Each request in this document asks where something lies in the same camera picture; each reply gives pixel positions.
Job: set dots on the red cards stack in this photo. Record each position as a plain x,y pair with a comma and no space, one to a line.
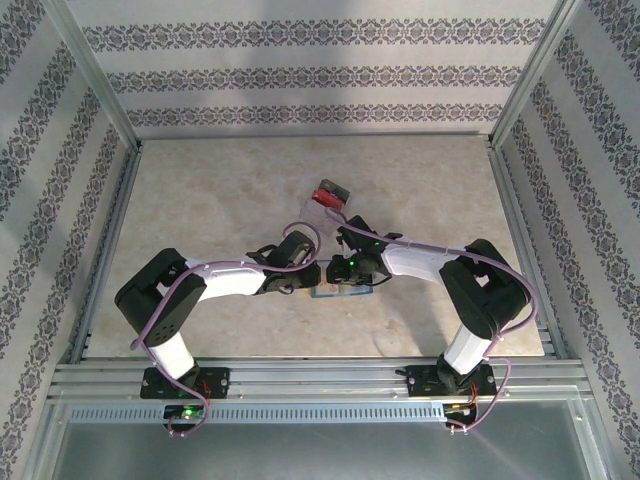
327,200

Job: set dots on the aluminium table side rail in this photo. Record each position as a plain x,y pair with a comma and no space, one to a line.
107,250
526,220

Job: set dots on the black card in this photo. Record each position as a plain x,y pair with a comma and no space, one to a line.
336,188

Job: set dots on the aluminium frame crossbar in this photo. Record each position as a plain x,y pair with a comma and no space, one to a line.
315,135

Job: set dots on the aluminium mounting rail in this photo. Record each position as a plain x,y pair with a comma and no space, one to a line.
310,380

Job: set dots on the pale floral card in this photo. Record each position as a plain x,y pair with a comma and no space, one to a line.
332,289
315,215

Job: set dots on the aluminium frame post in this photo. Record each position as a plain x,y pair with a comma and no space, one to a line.
95,75
535,75

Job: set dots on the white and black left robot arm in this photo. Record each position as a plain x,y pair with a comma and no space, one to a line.
225,277

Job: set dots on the grey metal sheet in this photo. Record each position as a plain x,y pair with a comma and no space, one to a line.
320,455

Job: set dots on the red and white box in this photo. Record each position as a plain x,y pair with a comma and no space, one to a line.
327,227

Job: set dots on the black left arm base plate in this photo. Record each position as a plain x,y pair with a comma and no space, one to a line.
220,382

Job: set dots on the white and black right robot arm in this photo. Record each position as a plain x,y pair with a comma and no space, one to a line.
415,260

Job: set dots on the blue card holder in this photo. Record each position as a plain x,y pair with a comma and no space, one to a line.
361,293

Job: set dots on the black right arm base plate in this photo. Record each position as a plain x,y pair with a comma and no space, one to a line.
420,385

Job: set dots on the controller board with green light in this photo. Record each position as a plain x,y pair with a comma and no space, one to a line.
187,413

